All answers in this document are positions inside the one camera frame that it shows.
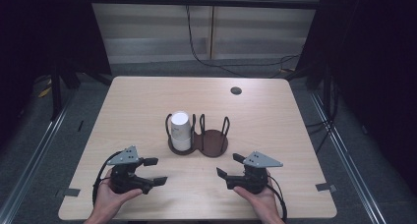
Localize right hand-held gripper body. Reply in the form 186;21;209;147
225;150;284;196

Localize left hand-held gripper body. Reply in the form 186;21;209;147
106;145;155;196

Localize dark brown cup holder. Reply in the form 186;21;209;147
164;112;231;159

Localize printed white paper cup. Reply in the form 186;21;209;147
170;110;193;140

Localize person's right hand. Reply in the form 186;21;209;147
232;171;280;219

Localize person's left hand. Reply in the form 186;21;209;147
92;169;144;218

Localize grey tape piece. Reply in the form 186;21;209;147
54;187;82;198
315;182;338;194

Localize black metal stand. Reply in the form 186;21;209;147
49;61;64;122

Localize black horizontal bar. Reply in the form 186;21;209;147
88;0;324;11

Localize black curtain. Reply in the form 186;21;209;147
296;0;417;186
0;0;112;146

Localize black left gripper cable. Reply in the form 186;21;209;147
91;150;124;208

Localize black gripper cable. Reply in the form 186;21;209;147
91;150;124;208
265;174;289;224

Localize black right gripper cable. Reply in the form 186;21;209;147
265;174;289;224

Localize black floor cables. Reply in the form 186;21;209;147
305;76;340;154

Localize metal floor rail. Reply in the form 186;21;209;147
309;91;389;224
0;95;75;224

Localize black hanging wall cable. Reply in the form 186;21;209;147
184;4;301;80

